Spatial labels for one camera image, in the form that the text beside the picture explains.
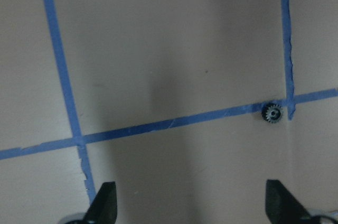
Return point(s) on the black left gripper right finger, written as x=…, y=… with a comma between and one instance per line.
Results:
x=282, y=207

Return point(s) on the small black bearing gear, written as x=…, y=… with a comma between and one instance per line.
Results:
x=272, y=112

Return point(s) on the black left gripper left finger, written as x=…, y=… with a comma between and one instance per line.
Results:
x=104, y=206

